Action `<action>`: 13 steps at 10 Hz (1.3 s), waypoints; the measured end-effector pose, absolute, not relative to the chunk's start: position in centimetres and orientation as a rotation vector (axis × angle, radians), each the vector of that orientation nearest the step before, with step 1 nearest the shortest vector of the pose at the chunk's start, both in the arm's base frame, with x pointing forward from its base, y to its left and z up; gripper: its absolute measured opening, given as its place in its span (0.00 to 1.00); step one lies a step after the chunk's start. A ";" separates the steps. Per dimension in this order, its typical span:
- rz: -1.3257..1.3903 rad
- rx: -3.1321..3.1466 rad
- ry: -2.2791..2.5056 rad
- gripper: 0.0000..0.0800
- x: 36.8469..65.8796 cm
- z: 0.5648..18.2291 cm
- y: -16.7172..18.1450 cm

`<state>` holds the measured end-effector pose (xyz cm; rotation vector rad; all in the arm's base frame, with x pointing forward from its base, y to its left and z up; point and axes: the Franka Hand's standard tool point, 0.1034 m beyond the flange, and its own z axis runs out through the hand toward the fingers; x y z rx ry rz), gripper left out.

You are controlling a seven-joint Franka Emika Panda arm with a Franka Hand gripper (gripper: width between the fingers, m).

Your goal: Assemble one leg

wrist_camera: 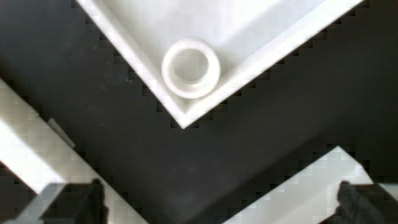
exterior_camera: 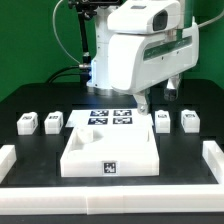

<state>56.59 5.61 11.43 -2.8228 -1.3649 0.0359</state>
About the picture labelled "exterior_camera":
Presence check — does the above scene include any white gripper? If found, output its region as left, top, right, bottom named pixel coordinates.
left=107, top=20, right=200, bottom=116

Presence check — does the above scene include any white square tabletop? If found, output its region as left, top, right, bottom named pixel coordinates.
left=60, top=127, right=159, bottom=177

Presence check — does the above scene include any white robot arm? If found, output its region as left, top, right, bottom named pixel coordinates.
left=87, top=0, right=199, bottom=115

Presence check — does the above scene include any white sheet with AprilTags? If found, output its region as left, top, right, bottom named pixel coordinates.
left=66, top=108, right=153, bottom=127

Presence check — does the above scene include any white U-shaped obstacle fence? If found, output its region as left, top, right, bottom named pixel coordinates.
left=0, top=140, right=224, bottom=215

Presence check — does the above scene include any black cable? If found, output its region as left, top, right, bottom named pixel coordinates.
left=46, top=65, right=88, bottom=84

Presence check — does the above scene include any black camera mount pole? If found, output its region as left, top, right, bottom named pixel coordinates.
left=68, top=0, right=122, bottom=83

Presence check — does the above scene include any grey cable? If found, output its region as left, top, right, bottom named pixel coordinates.
left=52, top=0, right=82, bottom=66

